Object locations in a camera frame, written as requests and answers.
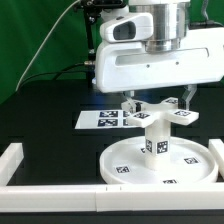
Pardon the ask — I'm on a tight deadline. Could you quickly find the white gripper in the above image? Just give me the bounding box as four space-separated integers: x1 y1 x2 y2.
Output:
95 28 224 113

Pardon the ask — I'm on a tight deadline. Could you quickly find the white cross-shaped table base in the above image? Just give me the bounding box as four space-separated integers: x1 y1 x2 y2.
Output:
121 97 199 128

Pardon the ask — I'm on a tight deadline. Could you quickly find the white round table top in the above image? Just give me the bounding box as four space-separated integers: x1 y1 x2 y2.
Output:
99 136 218 184

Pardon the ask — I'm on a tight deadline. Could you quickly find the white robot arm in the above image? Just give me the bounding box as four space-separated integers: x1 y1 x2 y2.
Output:
95 0 224 112

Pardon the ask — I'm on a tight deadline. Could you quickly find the white right fence bar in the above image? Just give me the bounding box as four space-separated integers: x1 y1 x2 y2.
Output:
209 139 224 179

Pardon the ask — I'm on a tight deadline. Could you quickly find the white fence bar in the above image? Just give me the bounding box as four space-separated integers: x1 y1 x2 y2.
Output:
209 139 224 179
0 143 24 187
0 183 224 212

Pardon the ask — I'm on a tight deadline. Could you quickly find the white marker sheet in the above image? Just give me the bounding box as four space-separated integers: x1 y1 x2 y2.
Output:
75 110 130 129

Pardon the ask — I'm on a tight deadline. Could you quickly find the white front fence bar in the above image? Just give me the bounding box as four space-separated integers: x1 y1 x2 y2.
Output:
0 183 224 212

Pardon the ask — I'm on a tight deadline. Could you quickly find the white left fence bar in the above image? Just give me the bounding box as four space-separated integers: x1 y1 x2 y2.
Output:
0 143 24 187

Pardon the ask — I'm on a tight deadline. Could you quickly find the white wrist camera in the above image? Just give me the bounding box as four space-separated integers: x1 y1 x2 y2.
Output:
100 13 154 43

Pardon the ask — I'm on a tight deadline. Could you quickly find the black cable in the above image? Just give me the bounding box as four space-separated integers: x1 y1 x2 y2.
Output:
16 61 98 93

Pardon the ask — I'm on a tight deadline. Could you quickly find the black camera stand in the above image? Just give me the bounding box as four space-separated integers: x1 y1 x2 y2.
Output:
73 0 127 89

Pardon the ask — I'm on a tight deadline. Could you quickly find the white cable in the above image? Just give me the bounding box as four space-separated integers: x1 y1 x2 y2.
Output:
15 0 83 92

